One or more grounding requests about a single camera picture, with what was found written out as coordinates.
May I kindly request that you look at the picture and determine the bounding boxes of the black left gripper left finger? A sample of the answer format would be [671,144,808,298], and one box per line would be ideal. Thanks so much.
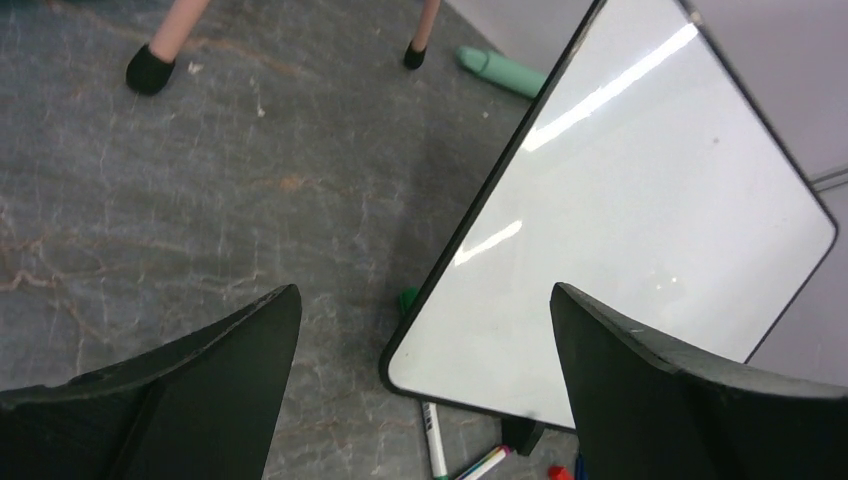
[1,285,302,479]

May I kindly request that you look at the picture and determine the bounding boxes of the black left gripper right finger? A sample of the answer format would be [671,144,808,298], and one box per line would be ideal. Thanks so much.
[550,283,847,479]

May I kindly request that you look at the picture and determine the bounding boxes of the green capped whiteboard marker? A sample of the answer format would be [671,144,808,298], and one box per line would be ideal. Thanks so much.
[399,287,449,480]

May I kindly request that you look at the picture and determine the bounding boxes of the white whiteboard black frame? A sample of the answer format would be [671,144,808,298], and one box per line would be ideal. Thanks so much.
[379,0,839,431]

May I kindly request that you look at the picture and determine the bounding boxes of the blue capped whiteboard marker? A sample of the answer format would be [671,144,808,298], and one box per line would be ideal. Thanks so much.
[573,452,588,480]

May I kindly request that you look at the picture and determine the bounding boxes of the red capped whiteboard marker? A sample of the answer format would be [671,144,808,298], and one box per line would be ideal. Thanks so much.
[547,466,574,480]

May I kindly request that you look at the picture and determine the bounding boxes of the magenta capped whiteboard marker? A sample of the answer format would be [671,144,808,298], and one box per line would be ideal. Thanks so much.
[456,445,511,480]

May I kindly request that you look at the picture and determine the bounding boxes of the pink music stand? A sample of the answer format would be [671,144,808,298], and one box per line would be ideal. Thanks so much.
[125,0,442,96]

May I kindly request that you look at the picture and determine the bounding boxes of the mint green tube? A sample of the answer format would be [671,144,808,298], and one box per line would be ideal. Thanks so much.
[456,46,548,99]

